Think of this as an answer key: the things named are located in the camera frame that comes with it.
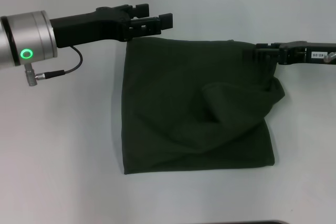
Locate silver left cable connector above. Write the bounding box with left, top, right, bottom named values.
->
left=24, top=63, right=46, bottom=88

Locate dark left gripper cable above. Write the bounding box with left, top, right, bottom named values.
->
left=44, top=45, right=84, bottom=79

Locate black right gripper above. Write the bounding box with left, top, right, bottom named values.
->
left=243, top=40, right=336, bottom=66

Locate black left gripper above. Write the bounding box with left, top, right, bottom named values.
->
left=49, top=3, right=174, bottom=49

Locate dark green FREE t-shirt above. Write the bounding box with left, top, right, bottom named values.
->
left=122, top=36, right=286, bottom=175

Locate silver cable connector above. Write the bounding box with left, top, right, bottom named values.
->
left=24, top=63, right=46, bottom=88
left=323, top=51, right=336, bottom=65

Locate silver right cable connector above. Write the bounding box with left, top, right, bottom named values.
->
left=323, top=51, right=336, bottom=65

